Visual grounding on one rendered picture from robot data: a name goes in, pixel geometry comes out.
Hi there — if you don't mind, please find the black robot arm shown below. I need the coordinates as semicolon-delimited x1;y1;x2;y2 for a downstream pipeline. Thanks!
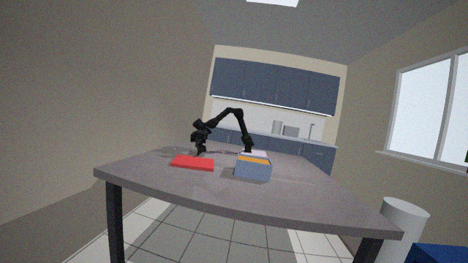
191;107;254;153

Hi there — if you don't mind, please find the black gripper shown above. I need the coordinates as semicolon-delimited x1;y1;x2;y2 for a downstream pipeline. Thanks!
195;131;208;155

